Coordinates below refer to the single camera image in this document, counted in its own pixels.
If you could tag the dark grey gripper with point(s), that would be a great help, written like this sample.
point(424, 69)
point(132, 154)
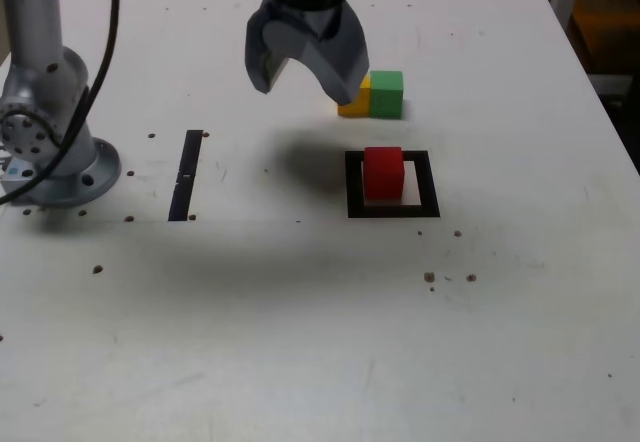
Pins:
point(317, 22)

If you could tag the yellow cube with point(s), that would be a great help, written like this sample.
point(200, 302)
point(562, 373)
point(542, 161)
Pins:
point(357, 107)

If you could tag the green cube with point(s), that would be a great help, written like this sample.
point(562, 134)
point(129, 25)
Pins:
point(386, 97)

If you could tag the red cube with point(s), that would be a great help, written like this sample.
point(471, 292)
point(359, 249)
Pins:
point(382, 177)

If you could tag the black tape square outline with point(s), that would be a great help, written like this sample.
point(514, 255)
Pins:
point(430, 187)

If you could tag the black tape strip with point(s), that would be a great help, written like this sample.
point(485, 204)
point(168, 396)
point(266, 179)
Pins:
point(185, 177)

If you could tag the white board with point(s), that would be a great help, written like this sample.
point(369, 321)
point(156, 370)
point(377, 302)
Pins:
point(610, 84)

